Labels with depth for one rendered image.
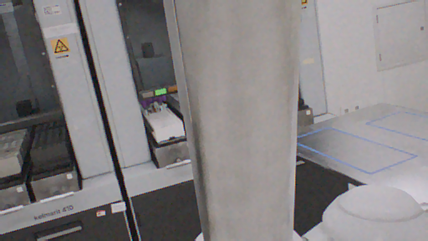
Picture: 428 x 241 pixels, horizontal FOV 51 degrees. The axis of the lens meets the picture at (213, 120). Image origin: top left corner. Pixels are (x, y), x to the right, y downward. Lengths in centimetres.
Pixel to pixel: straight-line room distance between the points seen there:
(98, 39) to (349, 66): 205
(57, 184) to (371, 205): 111
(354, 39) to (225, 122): 289
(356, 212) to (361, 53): 267
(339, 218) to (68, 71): 112
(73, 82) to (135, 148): 31
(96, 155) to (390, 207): 116
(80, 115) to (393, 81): 241
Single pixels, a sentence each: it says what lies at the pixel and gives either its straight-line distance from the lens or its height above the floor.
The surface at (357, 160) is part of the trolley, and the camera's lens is 117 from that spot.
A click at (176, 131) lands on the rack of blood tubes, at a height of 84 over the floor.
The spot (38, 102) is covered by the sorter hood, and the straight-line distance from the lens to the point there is 155.
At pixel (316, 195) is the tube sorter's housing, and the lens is 181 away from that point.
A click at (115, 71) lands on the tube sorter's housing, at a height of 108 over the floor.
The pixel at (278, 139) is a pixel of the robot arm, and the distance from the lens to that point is 37.
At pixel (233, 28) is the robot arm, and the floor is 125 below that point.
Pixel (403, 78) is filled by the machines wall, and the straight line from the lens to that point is 349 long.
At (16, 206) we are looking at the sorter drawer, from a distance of 157.
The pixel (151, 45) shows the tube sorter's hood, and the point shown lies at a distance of 155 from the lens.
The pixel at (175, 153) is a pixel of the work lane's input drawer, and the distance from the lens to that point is 155.
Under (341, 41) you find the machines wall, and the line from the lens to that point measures 316.
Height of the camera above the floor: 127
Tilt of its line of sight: 16 degrees down
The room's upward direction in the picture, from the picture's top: 10 degrees counter-clockwise
